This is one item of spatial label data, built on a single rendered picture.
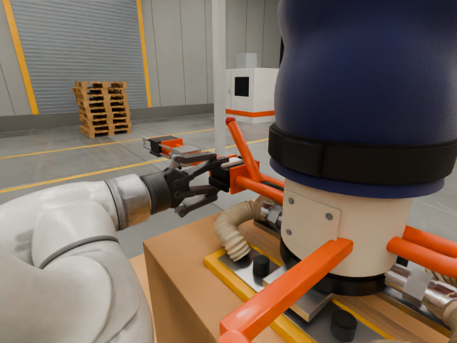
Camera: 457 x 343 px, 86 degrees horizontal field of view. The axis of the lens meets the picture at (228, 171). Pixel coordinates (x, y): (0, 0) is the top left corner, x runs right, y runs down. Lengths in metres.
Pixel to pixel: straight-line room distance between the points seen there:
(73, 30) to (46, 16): 0.66
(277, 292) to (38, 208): 0.32
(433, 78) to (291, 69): 0.13
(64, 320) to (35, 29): 9.20
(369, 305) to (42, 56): 9.22
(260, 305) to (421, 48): 0.26
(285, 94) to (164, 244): 0.39
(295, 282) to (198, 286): 0.23
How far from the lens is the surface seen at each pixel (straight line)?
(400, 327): 0.47
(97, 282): 0.31
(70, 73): 9.35
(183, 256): 0.52
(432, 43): 0.30
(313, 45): 0.30
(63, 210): 0.40
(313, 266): 0.29
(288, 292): 0.26
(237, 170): 0.51
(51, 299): 0.28
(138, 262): 1.23
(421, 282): 0.41
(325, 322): 0.40
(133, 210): 0.43
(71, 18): 9.55
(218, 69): 3.50
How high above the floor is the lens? 1.29
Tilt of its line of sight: 20 degrees down
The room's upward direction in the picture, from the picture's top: straight up
